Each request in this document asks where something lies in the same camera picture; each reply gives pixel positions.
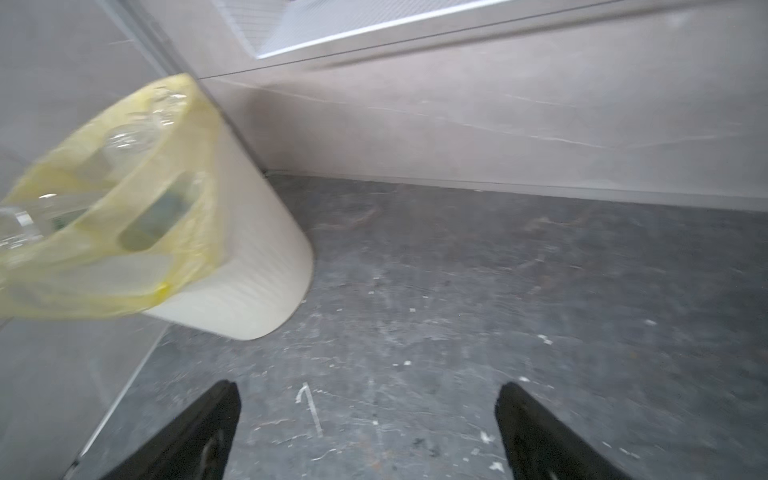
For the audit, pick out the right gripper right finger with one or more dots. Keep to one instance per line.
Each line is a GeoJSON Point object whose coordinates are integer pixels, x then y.
{"type": "Point", "coordinates": [539, 446]}

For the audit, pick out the white bin with yellow liner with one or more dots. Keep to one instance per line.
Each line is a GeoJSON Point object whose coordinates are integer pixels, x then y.
{"type": "Point", "coordinates": [188, 231]}

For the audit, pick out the small clear bottle white cap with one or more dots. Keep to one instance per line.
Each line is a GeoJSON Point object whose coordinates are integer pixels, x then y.
{"type": "Point", "coordinates": [31, 221]}

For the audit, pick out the white wire mesh basket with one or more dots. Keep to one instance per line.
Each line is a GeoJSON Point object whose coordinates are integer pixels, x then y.
{"type": "Point", "coordinates": [272, 28]}

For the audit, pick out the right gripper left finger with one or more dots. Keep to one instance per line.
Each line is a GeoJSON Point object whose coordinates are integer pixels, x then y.
{"type": "Point", "coordinates": [195, 445]}

